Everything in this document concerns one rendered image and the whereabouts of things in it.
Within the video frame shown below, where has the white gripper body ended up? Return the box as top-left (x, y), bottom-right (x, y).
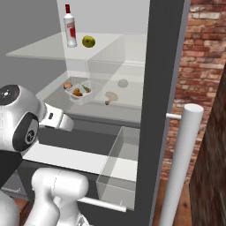
top-left (57, 113), bottom-right (75, 132)

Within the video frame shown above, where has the glass fridge shelf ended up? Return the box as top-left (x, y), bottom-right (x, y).
top-left (5, 31), bottom-right (147, 64)
top-left (34, 72), bottom-right (142, 124)

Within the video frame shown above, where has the white fridge drawer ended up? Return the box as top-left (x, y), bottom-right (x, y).
top-left (22, 141), bottom-right (139, 184)

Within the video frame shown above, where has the clear fridge door bin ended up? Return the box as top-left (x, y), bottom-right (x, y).
top-left (95, 125), bottom-right (141, 212)
top-left (87, 33), bottom-right (148, 110)

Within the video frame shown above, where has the grey open fridge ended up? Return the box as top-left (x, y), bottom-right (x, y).
top-left (0, 0), bottom-right (152, 226)

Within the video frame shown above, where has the dark grey fridge door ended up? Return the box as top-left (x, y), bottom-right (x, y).
top-left (133, 0), bottom-right (192, 226)

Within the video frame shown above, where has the beige mushroom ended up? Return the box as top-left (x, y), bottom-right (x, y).
top-left (104, 91), bottom-right (119, 106)

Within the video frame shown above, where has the grey round item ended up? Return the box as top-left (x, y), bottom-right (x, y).
top-left (117, 79), bottom-right (129, 88)

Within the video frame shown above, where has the green apple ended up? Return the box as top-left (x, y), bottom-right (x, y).
top-left (81, 35), bottom-right (95, 49)

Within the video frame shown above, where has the clear bottle with red cap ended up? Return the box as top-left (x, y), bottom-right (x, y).
top-left (63, 4), bottom-right (78, 49)

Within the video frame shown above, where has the dark wooden cabinet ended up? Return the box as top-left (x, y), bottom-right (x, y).
top-left (189, 60), bottom-right (226, 226)

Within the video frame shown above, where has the white fridge drawer handle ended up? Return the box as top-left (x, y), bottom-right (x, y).
top-left (77, 196), bottom-right (128, 213)

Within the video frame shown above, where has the white fridge door handle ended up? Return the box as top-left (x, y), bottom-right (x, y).
top-left (158, 103), bottom-right (205, 226)

